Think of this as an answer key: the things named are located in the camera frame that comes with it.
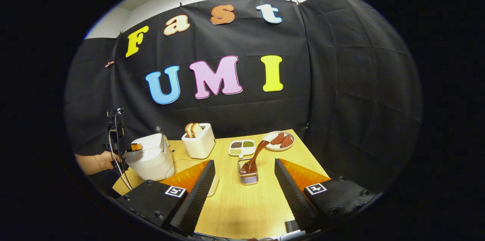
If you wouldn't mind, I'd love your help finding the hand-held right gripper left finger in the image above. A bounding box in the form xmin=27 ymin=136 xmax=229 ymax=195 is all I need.
xmin=117 ymin=160 xmax=216 ymax=236

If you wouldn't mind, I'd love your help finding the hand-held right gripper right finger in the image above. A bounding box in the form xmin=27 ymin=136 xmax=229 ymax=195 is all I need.
xmin=275 ymin=158 xmax=379 ymax=233

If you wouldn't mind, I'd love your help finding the white rice cooker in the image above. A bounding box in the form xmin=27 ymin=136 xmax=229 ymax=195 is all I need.
xmin=124 ymin=133 xmax=175 ymax=181

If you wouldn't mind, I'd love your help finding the wire chopstick holder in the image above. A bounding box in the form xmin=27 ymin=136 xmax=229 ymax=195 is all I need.
xmin=237 ymin=158 xmax=259 ymax=185

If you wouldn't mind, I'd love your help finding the brown wooden spoon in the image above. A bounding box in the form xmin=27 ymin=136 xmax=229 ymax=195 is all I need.
xmin=240 ymin=140 xmax=270 ymax=175

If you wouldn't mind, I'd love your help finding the small clear bottle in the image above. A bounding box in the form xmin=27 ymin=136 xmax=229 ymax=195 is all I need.
xmin=155 ymin=126 xmax=170 ymax=147

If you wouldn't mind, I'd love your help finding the white toaster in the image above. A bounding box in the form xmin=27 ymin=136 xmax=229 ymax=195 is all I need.
xmin=181 ymin=123 xmax=216 ymax=159

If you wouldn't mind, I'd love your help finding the white round plate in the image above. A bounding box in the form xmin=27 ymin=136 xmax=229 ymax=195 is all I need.
xmin=262 ymin=131 xmax=295 ymax=151

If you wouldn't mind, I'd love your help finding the white divided bean dish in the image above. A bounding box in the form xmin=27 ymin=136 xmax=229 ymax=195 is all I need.
xmin=228 ymin=139 xmax=256 ymax=157

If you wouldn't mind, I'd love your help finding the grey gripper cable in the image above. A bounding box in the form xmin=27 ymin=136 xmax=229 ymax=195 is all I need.
xmin=108 ymin=112 xmax=134 ymax=191

